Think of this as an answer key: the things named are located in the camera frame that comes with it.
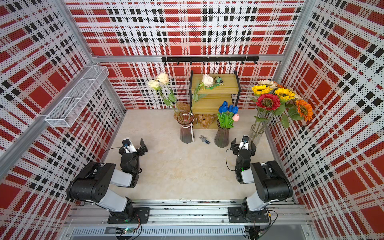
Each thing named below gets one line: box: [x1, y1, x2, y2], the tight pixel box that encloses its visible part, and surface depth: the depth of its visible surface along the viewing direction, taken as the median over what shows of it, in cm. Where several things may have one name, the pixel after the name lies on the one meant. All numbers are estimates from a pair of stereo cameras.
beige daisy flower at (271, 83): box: [257, 80, 278, 88], surface depth 76 cm
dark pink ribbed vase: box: [214, 119, 234, 148], surface depth 94 cm
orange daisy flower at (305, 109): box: [295, 99, 314, 122], surface depth 68 cm
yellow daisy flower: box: [274, 88, 296, 101], surface depth 70 cm
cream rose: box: [157, 72, 181, 112], surface depth 78 cm
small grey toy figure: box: [199, 135, 211, 145], surface depth 103 cm
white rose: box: [192, 74, 214, 104], surface depth 82 cm
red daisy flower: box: [255, 93, 281, 111], surface depth 64 cm
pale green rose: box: [147, 79, 183, 122], surface depth 83 cm
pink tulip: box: [232, 113, 240, 122], surface depth 77 cm
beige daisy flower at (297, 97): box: [292, 90, 303, 101], surface depth 70 cm
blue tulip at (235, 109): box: [232, 105, 239, 114], surface depth 82 cm
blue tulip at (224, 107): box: [219, 100, 229, 111], surface depth 80 cm
